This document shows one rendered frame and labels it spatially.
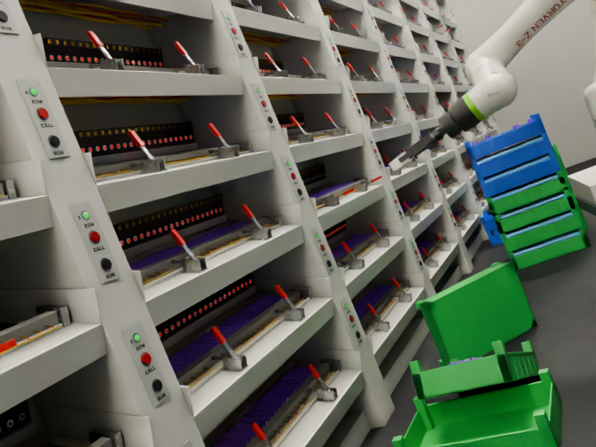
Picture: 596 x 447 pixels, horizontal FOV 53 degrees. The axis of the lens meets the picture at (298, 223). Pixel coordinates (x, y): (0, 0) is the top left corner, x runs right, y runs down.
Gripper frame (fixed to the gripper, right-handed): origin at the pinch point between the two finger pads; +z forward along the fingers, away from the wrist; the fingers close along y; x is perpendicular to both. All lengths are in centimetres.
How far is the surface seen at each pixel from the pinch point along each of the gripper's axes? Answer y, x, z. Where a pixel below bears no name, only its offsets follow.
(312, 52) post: 14, 51, 7
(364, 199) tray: -5.6, -3.6, 15.4
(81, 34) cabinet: -81, 55, 21
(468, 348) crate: -21, -55, 9
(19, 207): -129, 11, 12
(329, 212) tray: -35.4, -3.6, 15.1
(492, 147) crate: 67, -10, -16
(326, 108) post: 15.1, 32.2, 14.9
